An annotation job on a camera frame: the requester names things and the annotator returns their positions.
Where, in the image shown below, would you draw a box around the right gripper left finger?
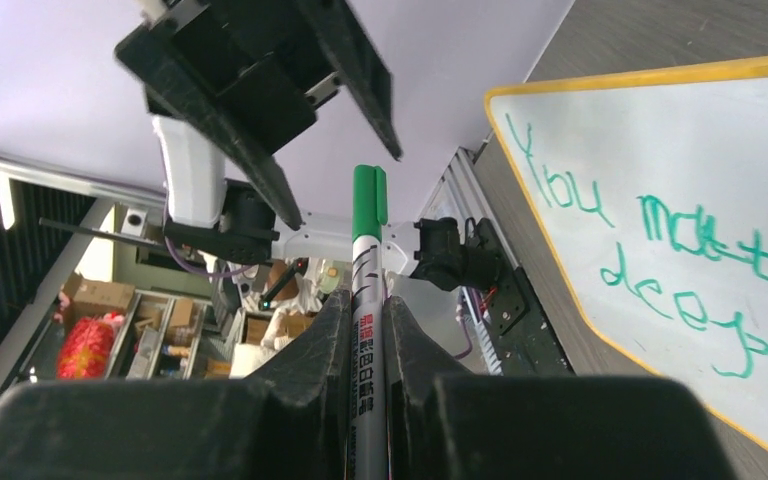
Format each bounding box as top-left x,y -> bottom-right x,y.
0,290 -> 351,479

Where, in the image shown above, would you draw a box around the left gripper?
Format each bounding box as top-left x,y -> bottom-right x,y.
114,0 -> 403,230

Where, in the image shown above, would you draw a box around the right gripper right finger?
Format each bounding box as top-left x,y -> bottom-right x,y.
383,296 -> 735,479

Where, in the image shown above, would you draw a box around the green whiteboard marker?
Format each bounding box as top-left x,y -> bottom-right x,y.
345,164 -> 392,480

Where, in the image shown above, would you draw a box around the green marker cap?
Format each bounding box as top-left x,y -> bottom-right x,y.
352,165 -> 389,241

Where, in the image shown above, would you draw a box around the yellow framed whiteboard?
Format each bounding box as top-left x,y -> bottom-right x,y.
484,56 -> 768,450

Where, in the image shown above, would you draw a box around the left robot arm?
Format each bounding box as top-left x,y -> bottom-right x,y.
115,1 -> 505,291

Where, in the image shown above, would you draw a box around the red patterned bag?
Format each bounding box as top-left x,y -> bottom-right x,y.
55,313 -> 124,380

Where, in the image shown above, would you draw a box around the cardboard boxes on shelf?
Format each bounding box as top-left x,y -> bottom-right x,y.
53,272 -> 201,336

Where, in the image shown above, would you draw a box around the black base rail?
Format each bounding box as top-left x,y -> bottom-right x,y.
473,218 -> 574,377

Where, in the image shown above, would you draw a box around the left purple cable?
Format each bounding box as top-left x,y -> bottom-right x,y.
162,235 -> 253,281

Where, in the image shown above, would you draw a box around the aluminium frame rail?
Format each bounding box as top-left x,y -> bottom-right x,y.
419,147 -> 496,240

